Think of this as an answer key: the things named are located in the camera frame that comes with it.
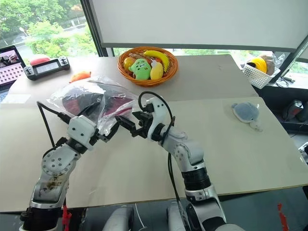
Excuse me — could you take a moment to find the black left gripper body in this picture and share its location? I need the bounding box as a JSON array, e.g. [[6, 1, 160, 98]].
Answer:
[[88, 131, 108, 147]]

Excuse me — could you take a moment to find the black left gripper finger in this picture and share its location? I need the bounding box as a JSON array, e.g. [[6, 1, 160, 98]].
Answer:
[[103, 122, 121, 143]]

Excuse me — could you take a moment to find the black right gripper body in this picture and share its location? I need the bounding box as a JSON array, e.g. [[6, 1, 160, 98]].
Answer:
[[131, 111, 155, 140]]

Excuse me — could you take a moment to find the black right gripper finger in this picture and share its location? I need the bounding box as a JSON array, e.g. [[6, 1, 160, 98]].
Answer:
[[115, 115, 137, 137], [132, 111, 145, 122]]

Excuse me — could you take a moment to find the clear plastic bag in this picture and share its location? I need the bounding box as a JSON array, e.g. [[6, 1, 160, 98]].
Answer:
[[45, 75, 136, 137]]

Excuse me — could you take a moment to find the blue-grey whale plush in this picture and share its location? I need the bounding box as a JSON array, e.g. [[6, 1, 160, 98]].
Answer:
[[231, 102, 264, 132]]

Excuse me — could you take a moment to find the green face plush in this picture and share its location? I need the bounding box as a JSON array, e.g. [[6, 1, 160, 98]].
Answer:
[[128, 58, 153, 80]]

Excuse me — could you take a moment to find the yellow mango plush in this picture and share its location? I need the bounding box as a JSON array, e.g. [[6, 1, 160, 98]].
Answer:
[[150, 61, 165, 80]]

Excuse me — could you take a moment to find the orange-yellow fruit toy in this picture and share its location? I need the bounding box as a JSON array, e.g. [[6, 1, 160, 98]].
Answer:
[[123, 57, 136, 69]]

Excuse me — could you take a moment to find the orange woven basket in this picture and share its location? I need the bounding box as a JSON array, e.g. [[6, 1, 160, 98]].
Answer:
[[117, 46, 179, 87]]

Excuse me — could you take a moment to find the yellow banana toy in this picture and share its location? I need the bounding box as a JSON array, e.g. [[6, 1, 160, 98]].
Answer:
[[143, 50, 169, 71]]

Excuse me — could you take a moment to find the orange plush toy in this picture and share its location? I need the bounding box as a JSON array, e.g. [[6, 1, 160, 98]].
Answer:
[[69, 70, 93, 84]]

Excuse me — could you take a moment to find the grey rounded robot leg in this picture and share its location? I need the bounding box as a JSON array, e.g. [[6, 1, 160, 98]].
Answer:
[[105, 205, 135, 231], [167, 203, 191, 231]]

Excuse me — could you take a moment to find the black handheld controller with screen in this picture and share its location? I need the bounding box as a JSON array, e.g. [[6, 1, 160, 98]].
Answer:
[[24, 57, 71, 81]]

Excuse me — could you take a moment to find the red round plush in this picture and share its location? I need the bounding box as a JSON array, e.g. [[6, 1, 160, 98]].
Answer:
[[29, 53, 50, 66]]

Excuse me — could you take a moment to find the white roller blind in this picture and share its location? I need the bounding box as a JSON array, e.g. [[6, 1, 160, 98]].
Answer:
[[89, 0, 308, 51]]

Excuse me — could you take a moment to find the open laptop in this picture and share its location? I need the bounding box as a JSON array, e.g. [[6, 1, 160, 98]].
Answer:
[[0, 45, 26, 102]]

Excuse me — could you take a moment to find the white perforated plastic basket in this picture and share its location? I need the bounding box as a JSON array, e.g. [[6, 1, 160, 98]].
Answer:
[[242, 62, 281, 89]]

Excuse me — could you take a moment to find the yellow and black plush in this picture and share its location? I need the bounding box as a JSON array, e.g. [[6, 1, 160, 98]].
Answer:
[[246, 57, 268, 73]]

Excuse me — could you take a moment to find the brown plush in wrap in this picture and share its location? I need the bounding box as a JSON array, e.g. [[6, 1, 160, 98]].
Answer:
[[259, 55, 277, 76]]

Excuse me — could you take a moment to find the black and red device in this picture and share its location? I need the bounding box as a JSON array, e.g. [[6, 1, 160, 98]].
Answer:
[[282, 99, 308, 123]]

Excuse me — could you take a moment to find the dark diagonal metal pole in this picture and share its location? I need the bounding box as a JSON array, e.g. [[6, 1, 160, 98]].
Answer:
[[278, 36, 308, 80]]

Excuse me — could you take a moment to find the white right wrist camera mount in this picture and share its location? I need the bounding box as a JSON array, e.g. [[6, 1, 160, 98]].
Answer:
[[145, 97, 169, 141]]

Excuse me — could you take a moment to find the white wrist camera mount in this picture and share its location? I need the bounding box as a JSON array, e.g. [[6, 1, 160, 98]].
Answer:
[[66, 115, 99, 145], [145, 97, 169, 141]]

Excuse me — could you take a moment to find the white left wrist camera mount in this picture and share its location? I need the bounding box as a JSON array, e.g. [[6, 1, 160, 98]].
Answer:
[[66, 115, 99, 145]]

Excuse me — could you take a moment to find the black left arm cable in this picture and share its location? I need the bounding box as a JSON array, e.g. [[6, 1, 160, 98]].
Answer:
[[36, 101, 73, 148]]

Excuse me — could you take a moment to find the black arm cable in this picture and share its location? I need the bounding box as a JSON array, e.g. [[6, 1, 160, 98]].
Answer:
[[36, 101, 73, 148], [138, 91, 184, 218]]

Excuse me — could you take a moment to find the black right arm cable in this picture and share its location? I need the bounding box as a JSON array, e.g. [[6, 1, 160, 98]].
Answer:
[[138, 91, 184, 218]]

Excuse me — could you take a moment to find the thin white cable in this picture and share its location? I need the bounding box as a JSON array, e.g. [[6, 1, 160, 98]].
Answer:
[[134, 203, 148, 231]]

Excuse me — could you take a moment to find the dark window frame post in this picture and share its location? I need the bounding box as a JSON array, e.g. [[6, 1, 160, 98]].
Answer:
[[80, 0, 115, 58]]

